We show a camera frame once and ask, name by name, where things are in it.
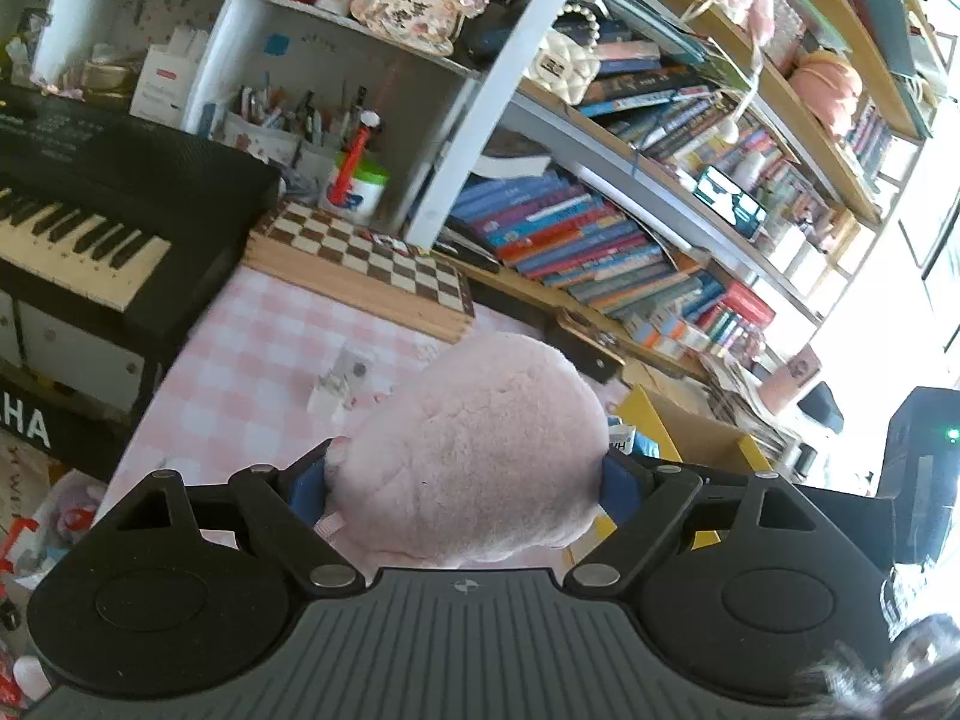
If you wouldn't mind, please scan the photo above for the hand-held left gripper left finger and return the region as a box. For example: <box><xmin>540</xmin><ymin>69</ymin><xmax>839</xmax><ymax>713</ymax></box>
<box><xmin>112</xmin><ymin>439</ymin><xmax>367</xmax><ymax>593</ymax></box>

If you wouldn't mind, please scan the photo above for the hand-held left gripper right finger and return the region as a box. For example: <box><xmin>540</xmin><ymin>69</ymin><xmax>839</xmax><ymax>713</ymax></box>
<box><xmin>564</xmin><ymin>454</ymin><xmax>833</xmax><ymax>596</ymax></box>

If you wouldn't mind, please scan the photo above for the yellow cardboard box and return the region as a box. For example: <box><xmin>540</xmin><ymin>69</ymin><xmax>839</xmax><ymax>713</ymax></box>
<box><xmin>611</xmin><ymin>385</ymin><xmax>777</xmax><ymax>552</ymax></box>

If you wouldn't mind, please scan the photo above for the pink plush toy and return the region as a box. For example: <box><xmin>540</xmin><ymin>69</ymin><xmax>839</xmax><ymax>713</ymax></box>
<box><xmin>326</xmin><ymin>330</ymin><xmax>612</xmax><ymax>571</ymax></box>

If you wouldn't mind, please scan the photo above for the small clear plastic packet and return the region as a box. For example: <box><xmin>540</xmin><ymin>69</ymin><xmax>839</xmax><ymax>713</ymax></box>
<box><xmin>309</xmin><ymin>349</ymin><xmax>370</xmax><ymax>421</ymax></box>

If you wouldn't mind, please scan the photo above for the pink checked tablecloth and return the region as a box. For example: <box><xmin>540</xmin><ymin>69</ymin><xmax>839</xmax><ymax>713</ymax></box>
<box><xmin>105</xmin><ymin>262</ymin><xmax>638</xmax><ymax>571</ymax></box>

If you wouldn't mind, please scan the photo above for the stack of papers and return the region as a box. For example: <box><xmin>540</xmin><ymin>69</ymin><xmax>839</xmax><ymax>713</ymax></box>
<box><xmin>701</xmin><ymin>351</ymin><xmax>785</xmax><ymax>462</ymax></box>

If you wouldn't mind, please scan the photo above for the orange white small box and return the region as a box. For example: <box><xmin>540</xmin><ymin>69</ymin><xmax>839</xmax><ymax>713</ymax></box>
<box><xmin>622</xmin><ymin>311</ymin><xmax>680</xmax><ymax>342</ymax></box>
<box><xmin>652</xmin><ymin>330</ymin><xmax>713</xmax><ymax>361</ymax></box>

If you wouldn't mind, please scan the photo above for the wooden chessboard box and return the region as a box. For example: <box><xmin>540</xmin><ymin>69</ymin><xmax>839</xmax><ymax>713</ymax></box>
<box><xmin>244</xmin><ymin>199</ymin><xmax>475</xmax><ymax>342</ymax></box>

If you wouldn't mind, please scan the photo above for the long row of colourful books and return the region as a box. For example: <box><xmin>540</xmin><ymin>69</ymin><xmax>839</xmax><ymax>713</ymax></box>
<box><xmin>450</xmin><ymin>169</ymin><xmax>777</xmax><ymax>361</ymax></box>

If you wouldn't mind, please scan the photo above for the white printed bag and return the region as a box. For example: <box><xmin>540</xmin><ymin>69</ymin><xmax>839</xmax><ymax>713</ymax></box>
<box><xmin>0</xmin><ymin>439</ymin><xmax>110</xmax><ymax>698</ymax></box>

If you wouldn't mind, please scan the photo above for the white jar green lid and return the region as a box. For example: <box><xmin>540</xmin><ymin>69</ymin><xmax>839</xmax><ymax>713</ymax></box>
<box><xmin>321</xmin><ymin>157</ymin><xmax>391</xmax><ymax>224</ymax></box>

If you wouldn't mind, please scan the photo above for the smartphone with lit screen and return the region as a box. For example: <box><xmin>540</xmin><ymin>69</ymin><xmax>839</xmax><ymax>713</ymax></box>
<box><xmin>694</xmin><ymin>165</ymin><xmax>770</xmax><ymax>242</ymax></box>

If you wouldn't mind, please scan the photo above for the red pen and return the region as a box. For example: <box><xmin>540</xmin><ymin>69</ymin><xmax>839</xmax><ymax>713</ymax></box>
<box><xmin>328</xmin><ymin>111</ymin><xmax>381</xmax><ymax>205</ymax></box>

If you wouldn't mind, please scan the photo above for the white pen holder with pens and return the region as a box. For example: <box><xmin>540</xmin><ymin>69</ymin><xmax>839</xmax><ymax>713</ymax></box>
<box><xmin>223</xmin><ymin>79</ymin><xmax>338</xmax><ymax>166</ymax></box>

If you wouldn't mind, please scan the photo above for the black keyboard piano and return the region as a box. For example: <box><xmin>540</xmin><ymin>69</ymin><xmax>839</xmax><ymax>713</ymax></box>
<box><xmin>0</xmin><ymin>82</ymin><xmax>282</xmax><ymax>481</ymax></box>

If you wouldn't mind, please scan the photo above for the leaning shelf books group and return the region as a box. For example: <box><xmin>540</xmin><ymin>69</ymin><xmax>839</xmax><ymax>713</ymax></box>
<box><xmin>577</xmin><ymin>15</ymin><xmax>841</xmax><ymax>241</ymax></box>

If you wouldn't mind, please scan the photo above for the pink backpack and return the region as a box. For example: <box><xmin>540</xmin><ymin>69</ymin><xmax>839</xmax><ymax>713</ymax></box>
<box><xmin>787</xmin><ymin>49</ymin><xmax>863</xmax><ymax>140</ymax></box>

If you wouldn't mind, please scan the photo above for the white box red label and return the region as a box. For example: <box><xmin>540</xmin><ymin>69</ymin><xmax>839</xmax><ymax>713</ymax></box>
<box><xmin>129</xmin><ymin>26</ymin><xmax>212</xmax><ymax>130</ymax></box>

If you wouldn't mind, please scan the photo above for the white bookshelf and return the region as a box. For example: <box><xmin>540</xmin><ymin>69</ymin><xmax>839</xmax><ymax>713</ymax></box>
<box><xmin>0</xmin><ymin>0</ymin><xmax>938</xmax><ymax>391</ymax></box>

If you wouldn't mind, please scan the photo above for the white pearl-handle handbag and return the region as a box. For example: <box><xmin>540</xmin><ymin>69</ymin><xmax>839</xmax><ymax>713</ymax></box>
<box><xmin>527</xmin><ymin>4</ymin><xmax>603</xmax><ymax>107</ymax></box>

